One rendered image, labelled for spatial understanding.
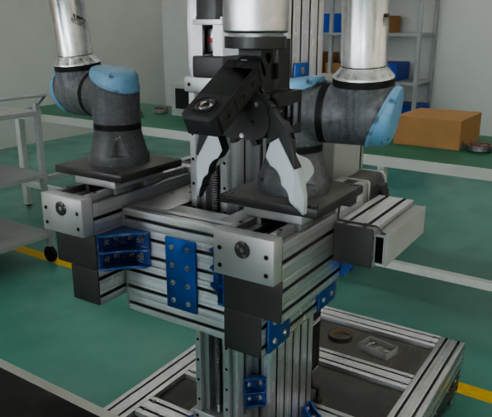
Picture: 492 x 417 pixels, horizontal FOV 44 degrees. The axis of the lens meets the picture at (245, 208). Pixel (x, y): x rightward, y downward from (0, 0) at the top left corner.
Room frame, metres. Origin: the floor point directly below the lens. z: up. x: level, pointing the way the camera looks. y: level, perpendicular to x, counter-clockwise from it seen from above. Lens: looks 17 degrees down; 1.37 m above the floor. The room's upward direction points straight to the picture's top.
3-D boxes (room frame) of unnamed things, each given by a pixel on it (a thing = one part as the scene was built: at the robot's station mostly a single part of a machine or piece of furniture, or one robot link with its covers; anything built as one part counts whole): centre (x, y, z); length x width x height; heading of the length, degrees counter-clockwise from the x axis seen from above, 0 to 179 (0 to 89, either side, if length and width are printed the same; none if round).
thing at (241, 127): (0.73, -0.02, 1.29); 0.09 x 0.08 x 0.12; 147
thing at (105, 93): (1.50, 0.32, 1.20); 0.13 x 0.12 x 0.14; 50
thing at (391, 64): (6.90, -1.58, 0.87); 0.42 x 0.36 x 0.19; 148
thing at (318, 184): (1.23, -0.10, 1.09); 0.15 x 0.15 x 0.10
